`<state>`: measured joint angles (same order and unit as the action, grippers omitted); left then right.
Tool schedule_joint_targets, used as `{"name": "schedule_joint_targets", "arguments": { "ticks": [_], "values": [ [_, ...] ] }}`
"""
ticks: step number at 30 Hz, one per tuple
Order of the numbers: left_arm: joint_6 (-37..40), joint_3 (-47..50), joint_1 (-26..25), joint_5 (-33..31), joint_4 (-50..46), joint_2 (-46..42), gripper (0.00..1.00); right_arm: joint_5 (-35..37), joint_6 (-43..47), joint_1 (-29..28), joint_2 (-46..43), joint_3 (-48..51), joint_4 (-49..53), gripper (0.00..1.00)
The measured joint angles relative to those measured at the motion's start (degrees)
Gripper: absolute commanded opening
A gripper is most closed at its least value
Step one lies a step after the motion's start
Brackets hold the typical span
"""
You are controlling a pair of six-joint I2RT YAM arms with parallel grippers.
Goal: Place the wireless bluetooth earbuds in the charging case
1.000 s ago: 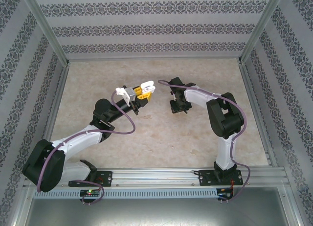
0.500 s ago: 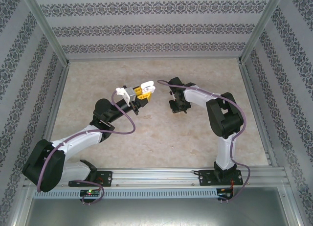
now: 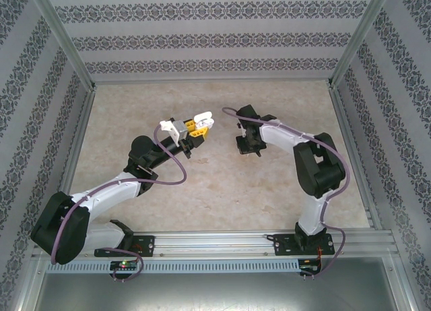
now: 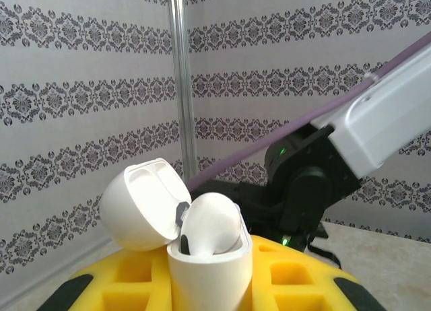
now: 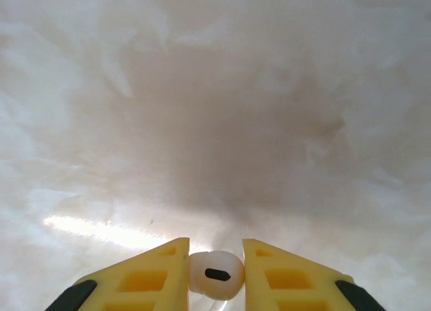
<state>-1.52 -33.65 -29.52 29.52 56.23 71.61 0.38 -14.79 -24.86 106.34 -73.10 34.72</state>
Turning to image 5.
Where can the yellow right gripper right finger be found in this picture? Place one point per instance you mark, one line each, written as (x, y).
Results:
(289, 284)

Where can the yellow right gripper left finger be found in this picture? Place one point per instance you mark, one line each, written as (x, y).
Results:
(144, 280)

